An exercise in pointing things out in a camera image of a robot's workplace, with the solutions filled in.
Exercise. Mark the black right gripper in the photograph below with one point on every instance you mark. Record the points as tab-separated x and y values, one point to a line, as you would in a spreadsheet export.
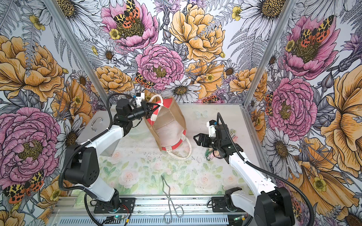
201	136

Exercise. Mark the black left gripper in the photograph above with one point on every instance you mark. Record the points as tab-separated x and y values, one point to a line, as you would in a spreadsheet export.
147	108

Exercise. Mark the burlap tote bag red trim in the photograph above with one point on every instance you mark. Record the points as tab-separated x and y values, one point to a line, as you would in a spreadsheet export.
168	126

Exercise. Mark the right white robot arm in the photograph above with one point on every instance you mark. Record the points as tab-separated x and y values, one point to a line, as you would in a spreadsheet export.
268	204

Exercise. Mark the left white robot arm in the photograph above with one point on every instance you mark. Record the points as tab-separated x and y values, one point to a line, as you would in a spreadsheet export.
81	170

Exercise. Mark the pile of folding fans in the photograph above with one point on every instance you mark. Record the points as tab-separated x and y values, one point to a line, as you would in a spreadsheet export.
222	145

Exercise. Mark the silver aluminium case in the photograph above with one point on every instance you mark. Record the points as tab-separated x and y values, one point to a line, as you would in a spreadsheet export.
98	123

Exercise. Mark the metal tongs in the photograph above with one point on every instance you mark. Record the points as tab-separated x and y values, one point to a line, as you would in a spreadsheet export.
169	197

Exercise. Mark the green patterned packet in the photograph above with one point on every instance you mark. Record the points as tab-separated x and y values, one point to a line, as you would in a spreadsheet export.
79	195

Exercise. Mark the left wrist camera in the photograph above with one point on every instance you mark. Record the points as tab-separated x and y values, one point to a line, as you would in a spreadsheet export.
139	97

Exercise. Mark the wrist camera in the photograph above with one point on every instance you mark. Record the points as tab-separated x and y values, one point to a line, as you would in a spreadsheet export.
139	97
211	125

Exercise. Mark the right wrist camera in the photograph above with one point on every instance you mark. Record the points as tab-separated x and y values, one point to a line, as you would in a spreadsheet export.
211	125

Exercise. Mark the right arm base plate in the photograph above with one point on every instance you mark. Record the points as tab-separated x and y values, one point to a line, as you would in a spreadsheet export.
220	204

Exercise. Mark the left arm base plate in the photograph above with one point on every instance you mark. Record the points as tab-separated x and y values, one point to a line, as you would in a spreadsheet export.
122	205

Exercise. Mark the aluminium front rail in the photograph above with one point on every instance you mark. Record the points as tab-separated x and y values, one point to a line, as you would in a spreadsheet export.
149	206

